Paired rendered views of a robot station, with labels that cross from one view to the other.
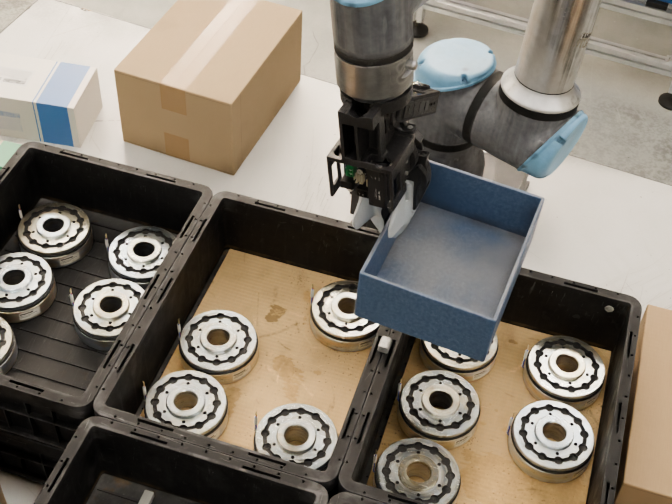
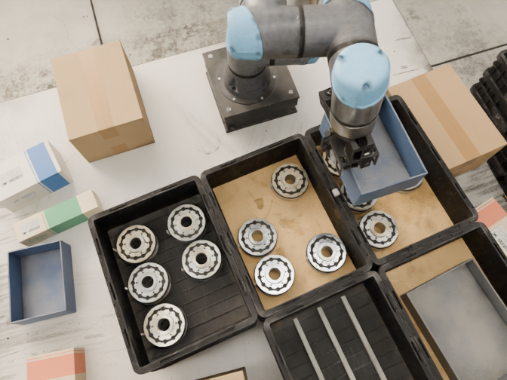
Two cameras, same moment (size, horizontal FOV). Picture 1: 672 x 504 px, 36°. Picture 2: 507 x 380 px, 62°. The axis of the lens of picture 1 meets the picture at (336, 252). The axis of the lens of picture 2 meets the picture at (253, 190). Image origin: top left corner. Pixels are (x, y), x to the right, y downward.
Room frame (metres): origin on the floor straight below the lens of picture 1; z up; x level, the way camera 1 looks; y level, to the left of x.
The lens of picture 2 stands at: (0.63, 0.32, 1.93)
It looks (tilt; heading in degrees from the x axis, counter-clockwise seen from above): 69 degrees down; 323
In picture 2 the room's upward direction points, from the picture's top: 1 degrees counter-clockwise
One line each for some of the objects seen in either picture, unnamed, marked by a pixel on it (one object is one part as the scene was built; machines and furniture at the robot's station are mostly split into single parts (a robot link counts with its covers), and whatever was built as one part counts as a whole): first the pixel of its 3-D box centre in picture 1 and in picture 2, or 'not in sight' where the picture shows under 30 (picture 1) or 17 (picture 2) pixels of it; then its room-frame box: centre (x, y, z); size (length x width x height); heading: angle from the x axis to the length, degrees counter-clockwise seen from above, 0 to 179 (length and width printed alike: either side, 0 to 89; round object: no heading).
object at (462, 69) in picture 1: (455, 89); (249, 44); (1.27, -0.16, 0.97); 0.13 x 0.12 x 0.14; 55
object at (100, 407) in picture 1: (268, 325); (282, 219); (0.82, 0.08, 0.92); 0.40 x 0.30 x 0.02; 165
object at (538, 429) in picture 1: (554, 432); not in sight; (0.73, -0.29, 0.86); 0.05 x 0.05 x 0.01
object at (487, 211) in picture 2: not in sight; (489, 233); (0.45, -0.41, 0.74); 0.16 x 0.12 x 0.07; 173
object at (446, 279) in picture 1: (451, 255); (370, 149); (0.79, -0.13, 1.10); 0.20 x 0.15 x 0.07; 161
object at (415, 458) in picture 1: (418, 472); (379, 228); (0.66, -0.12, 0.86); 0.05 x 0.05 x 0.01
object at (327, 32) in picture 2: not in sight; (337, 30); (0.90, -0.06, 1.42); 0.11 x 0.11 x 0.08; 55
